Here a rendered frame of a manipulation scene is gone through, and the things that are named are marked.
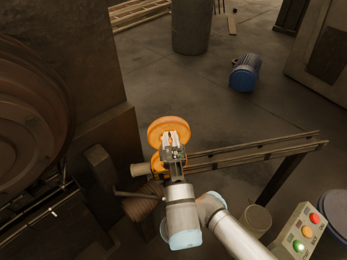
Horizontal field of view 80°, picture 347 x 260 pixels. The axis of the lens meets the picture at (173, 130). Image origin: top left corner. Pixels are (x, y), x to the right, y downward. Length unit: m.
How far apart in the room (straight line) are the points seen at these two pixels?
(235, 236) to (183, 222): 0.17
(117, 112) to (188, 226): 0.55
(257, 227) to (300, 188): 0.92
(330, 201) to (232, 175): 0.69
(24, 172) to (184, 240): 0.44
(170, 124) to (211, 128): 1.38
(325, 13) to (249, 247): 2.41
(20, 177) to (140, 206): 0.56
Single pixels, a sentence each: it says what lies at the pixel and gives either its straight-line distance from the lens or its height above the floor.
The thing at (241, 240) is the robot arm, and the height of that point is 0.83.
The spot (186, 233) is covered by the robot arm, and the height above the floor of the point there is 0.90.
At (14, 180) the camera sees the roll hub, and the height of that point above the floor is 1.01.
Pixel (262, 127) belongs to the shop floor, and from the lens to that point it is 2.21.
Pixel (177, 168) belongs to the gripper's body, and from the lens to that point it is 0.64.
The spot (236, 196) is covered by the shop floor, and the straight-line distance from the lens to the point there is 1.69.
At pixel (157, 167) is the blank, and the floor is 0.69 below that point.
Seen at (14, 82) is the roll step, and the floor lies 1.22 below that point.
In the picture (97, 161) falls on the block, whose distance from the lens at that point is 0.86.
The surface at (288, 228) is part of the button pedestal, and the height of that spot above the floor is 0.61.
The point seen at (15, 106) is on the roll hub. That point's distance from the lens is 0.52.
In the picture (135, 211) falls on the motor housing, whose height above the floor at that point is 0.52.
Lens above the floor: 1.46
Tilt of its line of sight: 47 degrees down
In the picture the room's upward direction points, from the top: straight up
